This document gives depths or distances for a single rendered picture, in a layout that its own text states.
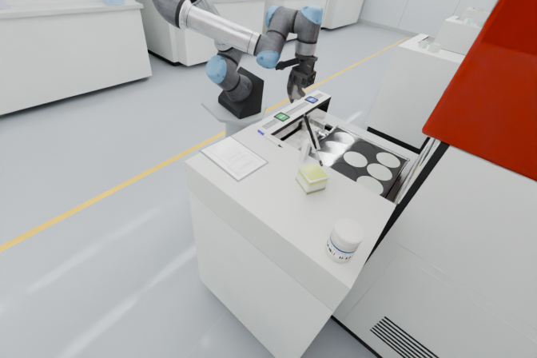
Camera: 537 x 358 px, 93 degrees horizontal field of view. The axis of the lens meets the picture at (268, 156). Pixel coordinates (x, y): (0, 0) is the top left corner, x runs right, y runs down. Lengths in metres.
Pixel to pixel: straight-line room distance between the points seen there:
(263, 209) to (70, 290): 1.37
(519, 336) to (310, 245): 0.70
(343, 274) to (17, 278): 1.79
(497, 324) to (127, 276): 1.68
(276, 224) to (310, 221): 0.10
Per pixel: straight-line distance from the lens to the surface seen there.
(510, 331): 1.17
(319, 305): 0.85
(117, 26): 3.50
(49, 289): 1.96
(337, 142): 1.21
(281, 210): 0.77
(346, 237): 0.65
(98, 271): 1.90
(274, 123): 1.14
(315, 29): 0.98
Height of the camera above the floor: 1.56
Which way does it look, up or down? 40 degrees down
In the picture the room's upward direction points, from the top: 8 degrees clockwise
